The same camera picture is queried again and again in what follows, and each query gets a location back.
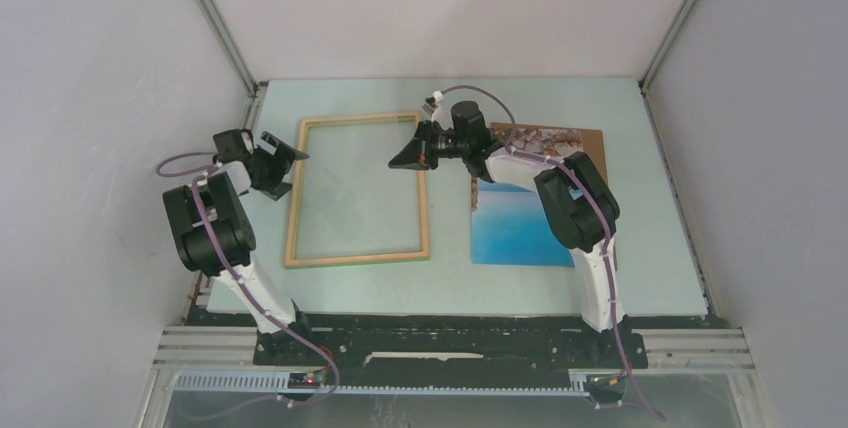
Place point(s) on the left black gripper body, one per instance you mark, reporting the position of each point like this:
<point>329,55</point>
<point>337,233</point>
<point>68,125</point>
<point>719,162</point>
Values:
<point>265,165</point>

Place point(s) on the aluminium base extrusion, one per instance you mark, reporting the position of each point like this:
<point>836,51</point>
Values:
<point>705,351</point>

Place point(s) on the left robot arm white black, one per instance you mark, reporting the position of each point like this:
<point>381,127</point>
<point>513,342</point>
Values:
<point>214,236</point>

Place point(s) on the brown cardboard backing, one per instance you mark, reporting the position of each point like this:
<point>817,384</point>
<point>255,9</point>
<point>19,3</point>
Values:
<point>596,147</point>

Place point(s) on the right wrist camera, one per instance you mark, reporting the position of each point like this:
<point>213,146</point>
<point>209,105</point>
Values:
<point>433,107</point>

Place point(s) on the landscape photo print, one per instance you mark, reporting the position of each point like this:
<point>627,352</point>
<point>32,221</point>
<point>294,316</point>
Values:
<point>510,233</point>

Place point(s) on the aluminium corner post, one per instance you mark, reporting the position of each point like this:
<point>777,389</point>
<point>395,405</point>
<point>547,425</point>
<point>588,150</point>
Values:
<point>675,29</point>
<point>220,29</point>

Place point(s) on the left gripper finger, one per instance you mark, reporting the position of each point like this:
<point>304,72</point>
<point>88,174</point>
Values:
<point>281,151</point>
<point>274,188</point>

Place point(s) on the left aluminium corner post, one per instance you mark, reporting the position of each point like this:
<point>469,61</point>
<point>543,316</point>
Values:
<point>220,29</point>

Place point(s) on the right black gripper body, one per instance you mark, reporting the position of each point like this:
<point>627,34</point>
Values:
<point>447,144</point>

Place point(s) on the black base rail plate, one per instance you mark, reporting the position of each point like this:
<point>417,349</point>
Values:
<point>534,352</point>

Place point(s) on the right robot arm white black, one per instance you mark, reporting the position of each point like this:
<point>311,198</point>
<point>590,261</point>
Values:
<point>580,209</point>

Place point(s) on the grey cable duct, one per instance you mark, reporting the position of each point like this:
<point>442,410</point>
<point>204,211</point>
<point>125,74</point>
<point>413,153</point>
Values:
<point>274,382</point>

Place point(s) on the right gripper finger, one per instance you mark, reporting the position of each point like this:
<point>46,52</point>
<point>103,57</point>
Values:
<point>420,139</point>
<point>424,160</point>

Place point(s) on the right aluminium corner post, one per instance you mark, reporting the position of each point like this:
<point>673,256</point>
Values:
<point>675,29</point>

